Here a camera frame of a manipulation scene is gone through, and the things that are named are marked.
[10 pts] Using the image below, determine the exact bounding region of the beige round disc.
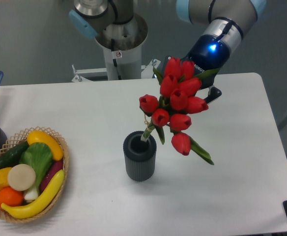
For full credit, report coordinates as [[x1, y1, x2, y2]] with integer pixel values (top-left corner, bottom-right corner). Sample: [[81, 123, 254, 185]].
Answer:
[[7, 164, 36, 191]]

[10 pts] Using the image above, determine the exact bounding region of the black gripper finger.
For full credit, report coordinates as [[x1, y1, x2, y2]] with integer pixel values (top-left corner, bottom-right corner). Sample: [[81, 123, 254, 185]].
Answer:
[[202, 85, 222, 104]]

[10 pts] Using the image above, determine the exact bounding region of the yellow squash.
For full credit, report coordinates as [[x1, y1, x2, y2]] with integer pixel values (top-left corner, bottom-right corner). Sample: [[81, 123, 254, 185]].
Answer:
[[27, 130, 63, 161]]

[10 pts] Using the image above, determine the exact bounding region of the orange fruit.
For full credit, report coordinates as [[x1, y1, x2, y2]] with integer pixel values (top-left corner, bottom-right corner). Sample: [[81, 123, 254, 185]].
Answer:
[[0, 187, 24, 209]]

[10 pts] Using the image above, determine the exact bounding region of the dark grey ribbed vase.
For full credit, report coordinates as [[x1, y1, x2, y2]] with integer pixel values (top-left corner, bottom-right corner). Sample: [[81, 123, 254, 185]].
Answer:
[[123, 131, 157, 182]]

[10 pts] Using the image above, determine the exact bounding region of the purple sweet potato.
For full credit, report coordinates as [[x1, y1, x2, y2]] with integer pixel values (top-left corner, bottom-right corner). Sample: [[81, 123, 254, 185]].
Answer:
[[40, 160, 63, 193]]

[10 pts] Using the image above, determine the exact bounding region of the green cucumber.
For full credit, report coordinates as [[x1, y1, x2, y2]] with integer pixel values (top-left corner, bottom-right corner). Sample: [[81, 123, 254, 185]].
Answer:
[[0, 142, 29, 169]]

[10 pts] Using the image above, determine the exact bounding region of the white metal robot stand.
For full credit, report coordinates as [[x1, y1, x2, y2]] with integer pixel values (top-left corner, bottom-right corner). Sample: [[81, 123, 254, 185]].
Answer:
[[72, 45, 161, 83]]

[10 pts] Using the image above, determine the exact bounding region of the green bok choy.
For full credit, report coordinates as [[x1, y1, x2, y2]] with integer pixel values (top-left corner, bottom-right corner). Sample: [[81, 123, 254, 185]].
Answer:
[[19, 142, 54, 201]]

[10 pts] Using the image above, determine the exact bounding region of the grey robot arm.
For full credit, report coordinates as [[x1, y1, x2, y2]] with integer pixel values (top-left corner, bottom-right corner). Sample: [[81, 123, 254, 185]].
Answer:
[[69, 0, 266, 103]]

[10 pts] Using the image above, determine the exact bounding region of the yellow banana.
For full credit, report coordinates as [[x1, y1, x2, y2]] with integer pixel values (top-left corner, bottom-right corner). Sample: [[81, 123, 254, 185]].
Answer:
[[1, 170, 65, 219]]

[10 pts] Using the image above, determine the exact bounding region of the red tulip bouquet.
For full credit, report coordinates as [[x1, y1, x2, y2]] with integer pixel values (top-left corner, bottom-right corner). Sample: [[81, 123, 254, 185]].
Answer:
[[139, 57, 218, 165]]

